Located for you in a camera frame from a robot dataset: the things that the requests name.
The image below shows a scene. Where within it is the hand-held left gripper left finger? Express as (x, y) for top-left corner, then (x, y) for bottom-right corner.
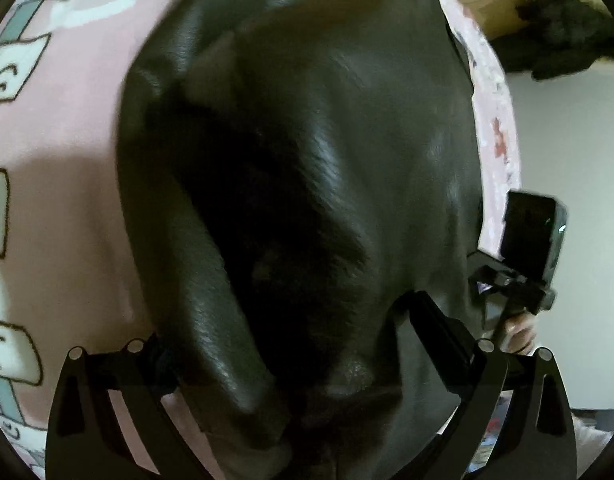
(44, 335), (223, 480)

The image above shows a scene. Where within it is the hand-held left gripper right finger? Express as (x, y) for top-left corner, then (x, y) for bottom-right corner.
(396, 290), (578, 480)

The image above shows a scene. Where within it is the dark leather jacket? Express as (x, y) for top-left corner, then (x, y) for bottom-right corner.
(114, 0), (493, 480)

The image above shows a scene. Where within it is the person's right hand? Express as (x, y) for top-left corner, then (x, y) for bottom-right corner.
(504, 312), (538, 356)

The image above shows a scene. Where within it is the black fluffy cloth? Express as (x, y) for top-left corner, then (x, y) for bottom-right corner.
(490, 0), (614, 81)

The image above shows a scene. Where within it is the pink printed blanket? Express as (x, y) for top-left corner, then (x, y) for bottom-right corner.
(0, 0), (523, 480)

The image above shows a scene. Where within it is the tan wooden board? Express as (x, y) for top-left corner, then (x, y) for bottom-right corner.
(457, 0), (614, 63)

